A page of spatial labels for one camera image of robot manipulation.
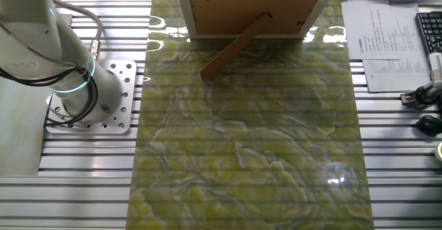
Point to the paper sheet with text lines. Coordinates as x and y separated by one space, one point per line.
380 33

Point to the paper sheet with table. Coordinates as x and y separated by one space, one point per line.
397 76

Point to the black round object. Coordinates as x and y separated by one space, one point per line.
430 125

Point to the wooden picture frame with stand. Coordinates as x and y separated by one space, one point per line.
241 16

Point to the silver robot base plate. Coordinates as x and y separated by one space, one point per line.
121 119

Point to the tape roll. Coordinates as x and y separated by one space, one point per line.
439 152

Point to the green marble pattern mat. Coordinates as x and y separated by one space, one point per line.
241 171

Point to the beige marble pattern sheet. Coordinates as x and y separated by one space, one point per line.
17 136

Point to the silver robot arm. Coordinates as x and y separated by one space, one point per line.
27 33

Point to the ribbed silver camera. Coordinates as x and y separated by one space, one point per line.
435 62

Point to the black keyboard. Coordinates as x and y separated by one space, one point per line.
430 33

